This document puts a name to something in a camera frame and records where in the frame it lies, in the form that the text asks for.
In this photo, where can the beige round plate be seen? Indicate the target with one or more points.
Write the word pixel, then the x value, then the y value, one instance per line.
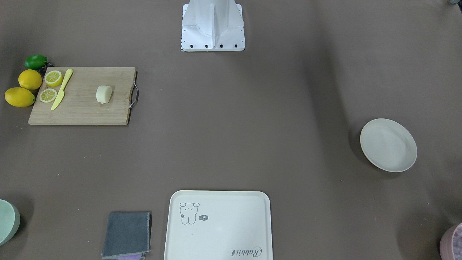
pixel 388 145

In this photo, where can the cream rabbit tray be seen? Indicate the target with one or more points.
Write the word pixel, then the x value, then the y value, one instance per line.
pixel 219 225

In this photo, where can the grey folded cloth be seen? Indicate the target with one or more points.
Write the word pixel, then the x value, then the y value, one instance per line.
pixel 127 235

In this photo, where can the wooden cutting board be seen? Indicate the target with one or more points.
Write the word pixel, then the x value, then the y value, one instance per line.
pixel 80 106

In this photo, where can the yellow plastic knife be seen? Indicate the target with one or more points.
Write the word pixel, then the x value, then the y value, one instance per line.
pixel 61 92

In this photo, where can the upper lemon half slice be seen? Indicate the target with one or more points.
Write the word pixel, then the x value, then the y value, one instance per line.
pixel 53 78

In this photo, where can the lemon half slice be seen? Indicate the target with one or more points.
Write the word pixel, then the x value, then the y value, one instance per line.
pixel 53 78
pixel 47 95

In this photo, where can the lower lemon half slice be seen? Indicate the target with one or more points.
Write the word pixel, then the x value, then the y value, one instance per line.
pixel 47 95

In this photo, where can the dark grapes beside lime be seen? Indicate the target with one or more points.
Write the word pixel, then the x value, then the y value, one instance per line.
pixel 43 69

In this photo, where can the whole lemon near lime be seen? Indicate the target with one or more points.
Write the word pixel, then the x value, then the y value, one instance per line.
pixel 30 79

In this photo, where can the green lime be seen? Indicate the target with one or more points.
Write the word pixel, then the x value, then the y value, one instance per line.
pixel 35 62

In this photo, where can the whole lemon outer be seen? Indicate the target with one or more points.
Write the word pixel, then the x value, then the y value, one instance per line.
pixel 19 97

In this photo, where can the mint green bowl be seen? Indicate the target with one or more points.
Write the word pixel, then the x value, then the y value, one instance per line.
pixel 9 221

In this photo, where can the pink bowl with ice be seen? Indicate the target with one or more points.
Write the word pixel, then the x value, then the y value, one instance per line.
pixel 451 243

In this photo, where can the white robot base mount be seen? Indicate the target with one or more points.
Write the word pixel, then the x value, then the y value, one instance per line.
pixel 212 25

